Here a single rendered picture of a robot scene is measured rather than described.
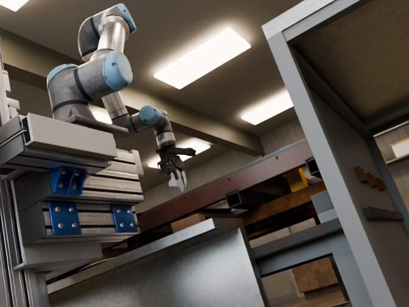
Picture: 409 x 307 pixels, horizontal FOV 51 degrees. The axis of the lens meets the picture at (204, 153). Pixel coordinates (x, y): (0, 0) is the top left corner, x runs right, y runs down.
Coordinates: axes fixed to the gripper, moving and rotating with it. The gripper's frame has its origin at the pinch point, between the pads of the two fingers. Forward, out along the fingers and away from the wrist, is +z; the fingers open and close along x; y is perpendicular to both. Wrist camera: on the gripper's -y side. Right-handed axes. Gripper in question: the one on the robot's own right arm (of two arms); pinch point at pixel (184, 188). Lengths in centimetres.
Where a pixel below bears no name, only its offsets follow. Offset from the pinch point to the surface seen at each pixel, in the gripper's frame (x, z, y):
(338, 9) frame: 50, -8, -80
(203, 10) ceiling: -244, -254, 52
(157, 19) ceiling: -213, -254, 96
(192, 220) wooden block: 26.6, 18.9, -15.0
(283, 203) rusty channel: 1.1, 20.3, -36.9
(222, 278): 20.4, 38.3, -16.0
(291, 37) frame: 50, -8, -68
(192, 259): 20.4, 29.4, -7.2
